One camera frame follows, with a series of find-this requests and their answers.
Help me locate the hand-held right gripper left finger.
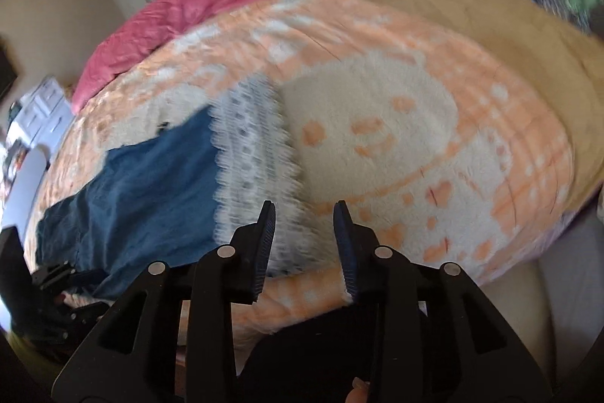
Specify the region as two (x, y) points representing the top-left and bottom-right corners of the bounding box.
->
(52, 200), (277, 403)

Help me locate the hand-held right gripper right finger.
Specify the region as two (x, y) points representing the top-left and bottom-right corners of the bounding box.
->
(333, 200), (553, 403)

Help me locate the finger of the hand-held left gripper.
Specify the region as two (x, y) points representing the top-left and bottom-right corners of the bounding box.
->
(32, 262), (77, 291)
(40, 300), (113, 340)

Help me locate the person's dark clothing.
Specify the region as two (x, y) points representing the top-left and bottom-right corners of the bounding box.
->
(238, 303), (379, 403)

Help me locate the clutter on desk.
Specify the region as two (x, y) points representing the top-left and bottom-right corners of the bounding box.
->
(0, 139), (30, 189)

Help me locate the orange and white printed blanket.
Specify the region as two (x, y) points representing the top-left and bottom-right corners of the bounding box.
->
(23, 0), (574, 338)

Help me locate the white dresser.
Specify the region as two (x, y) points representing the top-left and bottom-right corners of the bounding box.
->
(9, 75), (76, 149)

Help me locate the black television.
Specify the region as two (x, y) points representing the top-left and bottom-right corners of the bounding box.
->
(0, 37), (20, 99)

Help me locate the pale bed sheet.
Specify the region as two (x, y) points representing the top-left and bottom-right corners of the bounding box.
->
(476, 190), (604, 389)

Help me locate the beige blanket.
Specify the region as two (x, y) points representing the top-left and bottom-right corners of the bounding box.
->
(330, 0), (604, 215)

